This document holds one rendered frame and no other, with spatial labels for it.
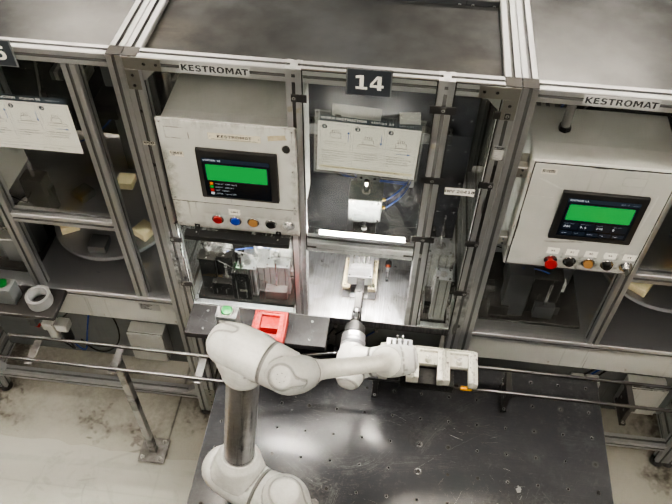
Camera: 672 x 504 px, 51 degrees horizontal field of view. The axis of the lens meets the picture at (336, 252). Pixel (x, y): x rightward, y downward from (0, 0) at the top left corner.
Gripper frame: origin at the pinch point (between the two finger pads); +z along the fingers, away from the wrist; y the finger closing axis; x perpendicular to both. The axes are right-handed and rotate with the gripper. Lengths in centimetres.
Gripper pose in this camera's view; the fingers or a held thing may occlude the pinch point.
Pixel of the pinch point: (359, 291)
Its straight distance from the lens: 270.9
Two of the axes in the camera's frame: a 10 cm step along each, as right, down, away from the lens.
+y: 0.1, -6.6, -7.5
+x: -9.9, -1.0, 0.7
